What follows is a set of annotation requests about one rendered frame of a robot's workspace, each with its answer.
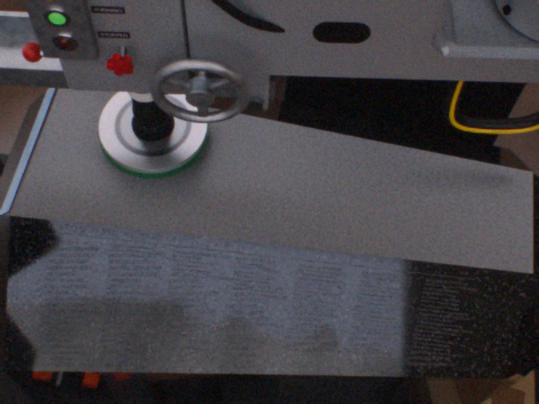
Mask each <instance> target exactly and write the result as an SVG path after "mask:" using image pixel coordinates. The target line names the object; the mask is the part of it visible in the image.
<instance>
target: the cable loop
mask: <svg viewBox="0 0 539 404"><path fill-rule="evenodd" d="M466 82H467V81H459V80H449V81H448V86H447V89H446V91H445V96H444V99H443V102H442V115H443V117H444V119H445V120H446V121H447V122H448V125H450V126H451V127H454V128H456V129H459V130H462V131H471V132H479V133H498V134H505V133H522V132H527V131H534V130H537V129H539V111H537V112H535V113H533V114H531V115H528V116H526V117H520V118H512V119H488V118H477V117H470V116H466V115H461V113H460V112H459V101H460V97H461V93H462V91H463V90H464V87H465V83H466Z"/></svg>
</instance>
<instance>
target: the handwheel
mask: <svg viewBox="0 0 539 404"><path fill-rule="evenodd" d="M187 71H195V77H193V78H191V79H189V80H188V82H187V83H186V82H183V81H181V79H177V78H173V77H171V76H172V75H176V74H179V73H181V72H187ZM209 73H214V74H217V75H220V76H222V77H224V78H223V79H221V80H219V81H216V82H214V83H213V82H212V81H211V79H209ZM162 85H165V86H167V87H171V88H175V89H177V90H180V91H182V92H184V93H186V94H185V99H186V102H187V103H188V104H189V105H191V106H193V107H197V111H191V110H188V109H185V108H182V107H178V106H177V105H175V104H174V103H171V102H169V100H168V99H167V98H166V97H165V95H164V92H162ZM234 86H235V87H237V90H238V98H237V101H235V102H234V104H232V105H231V106H229V107H227V108H224V109H221V110H218V111H213V112H209V110H208V107H209V106H211V105H212V104H213V102H214V94H216V93H217V92H220V91H223V90H224V89H227V88H230V87H234ZM150 93H151V97H152V99H154V101H155V103H156V105H157V106H158V107H159V108H160V109H162V110H164V112H165V113H167V114H169V115H170V116H173V117H176V118H178V119H182V120H186V122H190V123H219V122H224V120H227V119H231V118H233V117H234V116H237V115H239V114H240V113H241V112H242V111H244V108H245V107H247V105H248V103H249V98H250V89H249V84H248V83H247V82H246V81H245V78H244V77H243V76H242V75H241V74H240V73H239V72H238V71H235V70H234V68H232V67H231V66H229V65H227V64H224V63H220V62H218V61H213V60H212V59H203V58H187V59H178V60H175V62H172V63H169V64H167V65H165V66H162V67H161V68H160V69H159V70H158V71H157V72H156V73H155V75H153V76H152V80H151V83H150Z"/></svg>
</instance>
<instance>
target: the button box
mask: <svg viewBox="0 0 539 404"><path fill-rule="evenodd" d="M23 3H25V6H26V10H27V13H28V15H29V18H30V22H31V25H33V27H34V32H35V34H36V36H37V39H38V44H39V45H40V46H41V49H42V52H43V55H44V58H45V59H91V60H97V59H99V44H98V41H97V40H96V37H95V31H94V28H93V24H92V20H91V14H90V11H88V8H87V1H86V0H58V1H53V2H51V1H46V0H23ZM50 8H57V9H58V10H63V11H65V12H66V13H67V14H68V15H69V16H71V23H70V24H68V25H67V26H53V25H51V24H49V23H48V22H46V20H45V19H44V13H45V11H46V10H49V9H50ZM57 34H69V35H71V37H73V38H74V39H76V41H77V42H78V43H79V47H78V48H76V49H75V50H72V51H64V50H60V49H58V48H56V47H55V45H54V44H53V42H52V40H53V37H54V36H55V35H57Z"/></svg>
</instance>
